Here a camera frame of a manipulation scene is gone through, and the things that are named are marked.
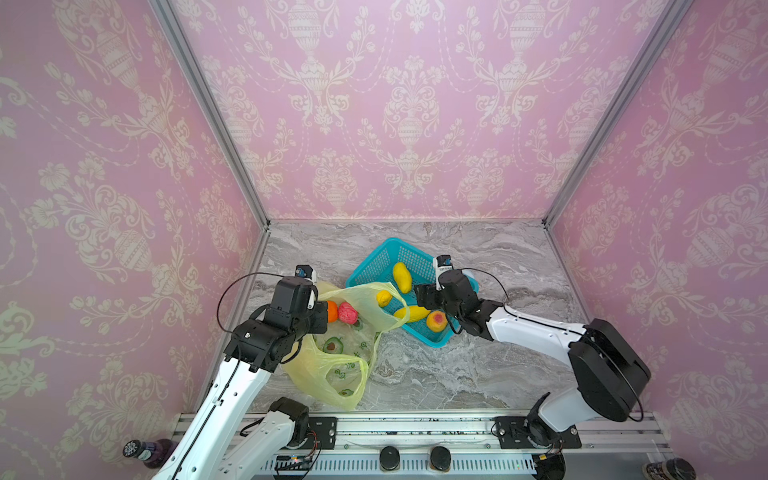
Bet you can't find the yellow lemon fruit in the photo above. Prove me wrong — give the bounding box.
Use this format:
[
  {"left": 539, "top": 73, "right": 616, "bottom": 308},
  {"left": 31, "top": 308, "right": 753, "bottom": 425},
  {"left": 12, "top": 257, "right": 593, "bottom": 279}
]
[{"left": 376, "top": 290, "right": 392, "bottom": 308}]

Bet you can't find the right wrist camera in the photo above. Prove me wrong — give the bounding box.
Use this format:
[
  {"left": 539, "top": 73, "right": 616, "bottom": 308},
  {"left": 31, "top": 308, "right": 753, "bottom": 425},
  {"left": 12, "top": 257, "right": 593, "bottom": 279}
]
[{"left": 433, "top": 254, "right": 454, "bottom": 291}]

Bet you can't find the orange yellow fruit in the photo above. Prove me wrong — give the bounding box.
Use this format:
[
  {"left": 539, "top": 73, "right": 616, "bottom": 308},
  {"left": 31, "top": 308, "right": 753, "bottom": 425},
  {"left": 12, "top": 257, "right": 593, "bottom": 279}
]
[{"left": 426, "top": 310, "right": 448, "bottom": 333}]

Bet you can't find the dark jar bottom right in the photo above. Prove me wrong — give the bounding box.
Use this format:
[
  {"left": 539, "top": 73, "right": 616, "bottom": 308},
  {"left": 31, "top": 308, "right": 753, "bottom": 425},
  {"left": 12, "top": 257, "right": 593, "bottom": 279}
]
[{"left": 641, "top": 457, "right": 697, "bottom": 480}]

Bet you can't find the teal plastic basket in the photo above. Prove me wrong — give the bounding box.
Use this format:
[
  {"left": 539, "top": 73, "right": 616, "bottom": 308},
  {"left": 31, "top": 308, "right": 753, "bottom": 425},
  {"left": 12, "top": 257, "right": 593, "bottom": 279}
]
[{"left": 344, "top": 237, "right": 481, "bottom": 349}]

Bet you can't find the purple plastic bottle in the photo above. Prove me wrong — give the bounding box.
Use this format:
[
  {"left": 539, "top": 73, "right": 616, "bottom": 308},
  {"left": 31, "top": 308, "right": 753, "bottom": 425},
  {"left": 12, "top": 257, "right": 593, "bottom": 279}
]
[{"left": 122, "top": 438, "right": 177, "bottom": 470}]

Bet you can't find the black round knob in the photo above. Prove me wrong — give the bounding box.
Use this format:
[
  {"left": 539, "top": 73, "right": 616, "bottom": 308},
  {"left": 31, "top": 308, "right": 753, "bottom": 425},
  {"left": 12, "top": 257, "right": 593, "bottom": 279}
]
[
  {"left": 379, "top": 445, "right": 401, "bottom": 472},
  {"left": 429, "top": 445, "right": 452, "bottom": 473}
]

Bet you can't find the yellow mango fruit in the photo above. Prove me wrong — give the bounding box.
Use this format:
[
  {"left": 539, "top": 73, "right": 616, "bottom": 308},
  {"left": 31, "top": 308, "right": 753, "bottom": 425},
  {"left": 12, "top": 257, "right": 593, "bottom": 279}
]
[
  {"left": 394, "top": 305, "right": 431, "bottom": 323},
  {"left": 392, "top": 262, "right": 413, "bottom": 294}
]

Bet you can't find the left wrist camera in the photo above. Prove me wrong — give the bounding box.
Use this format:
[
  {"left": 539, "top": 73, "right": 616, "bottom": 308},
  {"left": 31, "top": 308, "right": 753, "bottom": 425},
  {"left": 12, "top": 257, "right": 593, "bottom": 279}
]
[{"left": 295, "top": 264, "right": 317, "bottom": 284}]

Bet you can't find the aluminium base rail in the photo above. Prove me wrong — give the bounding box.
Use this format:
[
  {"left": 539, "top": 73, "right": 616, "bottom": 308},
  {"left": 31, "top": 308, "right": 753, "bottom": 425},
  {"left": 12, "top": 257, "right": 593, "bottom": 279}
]
[{"left": 173, "top": 410, "right": 673, "bottom": 480}]

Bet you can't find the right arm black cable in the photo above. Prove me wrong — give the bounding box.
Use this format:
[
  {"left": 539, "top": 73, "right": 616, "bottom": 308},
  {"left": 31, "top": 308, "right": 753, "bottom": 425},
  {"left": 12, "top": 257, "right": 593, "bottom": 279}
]
[{"left": 461, "top": 267, "right": 646, "bottom": 424}]

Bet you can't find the right black round knob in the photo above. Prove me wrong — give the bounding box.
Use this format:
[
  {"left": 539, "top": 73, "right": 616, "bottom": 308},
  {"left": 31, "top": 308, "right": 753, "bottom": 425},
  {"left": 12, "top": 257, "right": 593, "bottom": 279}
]
[{"left": 429, "top": 445, "right": 452, "bottom": 473}]

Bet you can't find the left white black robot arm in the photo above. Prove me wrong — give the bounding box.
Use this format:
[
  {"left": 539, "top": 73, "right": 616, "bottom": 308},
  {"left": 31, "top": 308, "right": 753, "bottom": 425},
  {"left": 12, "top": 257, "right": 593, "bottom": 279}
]
[{"left": 155, "top": 265, "right": 328, "bottom": 479}]

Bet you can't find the yellow plastic bag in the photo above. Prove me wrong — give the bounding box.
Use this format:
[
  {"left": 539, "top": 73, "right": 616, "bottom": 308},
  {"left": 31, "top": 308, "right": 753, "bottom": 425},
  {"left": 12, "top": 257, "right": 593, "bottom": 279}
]
[{"left": 282, "top": 282, "right": 408, "bottom": 411}]

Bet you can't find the red fruit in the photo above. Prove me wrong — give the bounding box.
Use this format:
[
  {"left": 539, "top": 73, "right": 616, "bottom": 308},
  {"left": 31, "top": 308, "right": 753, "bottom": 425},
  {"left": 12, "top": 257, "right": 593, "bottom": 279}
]
[{"left": 337, "top": 302, "right": 359, "bottom": 325}]

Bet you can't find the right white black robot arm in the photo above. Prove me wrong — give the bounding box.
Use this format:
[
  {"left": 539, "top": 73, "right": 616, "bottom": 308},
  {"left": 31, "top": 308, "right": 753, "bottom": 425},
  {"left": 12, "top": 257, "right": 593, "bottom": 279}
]
[{"left": 413, "top": 269, "right": 652, "bottom": 448}]

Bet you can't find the left black round knob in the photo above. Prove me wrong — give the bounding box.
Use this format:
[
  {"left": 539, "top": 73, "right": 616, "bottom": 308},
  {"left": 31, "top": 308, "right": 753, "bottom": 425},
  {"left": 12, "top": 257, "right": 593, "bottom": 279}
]
[{"left": 379, "top": 445, "right": 401, "bottom": 472}]

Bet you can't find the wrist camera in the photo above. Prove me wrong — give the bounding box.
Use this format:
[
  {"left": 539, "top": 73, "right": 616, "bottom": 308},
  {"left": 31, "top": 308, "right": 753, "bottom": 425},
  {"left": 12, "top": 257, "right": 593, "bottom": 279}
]
[
  {"left": 433, "top": 254, "right": 454, "bottom": 291},
  {"left": 295, "top": 264, "right": 317, "bottom": 284}
]

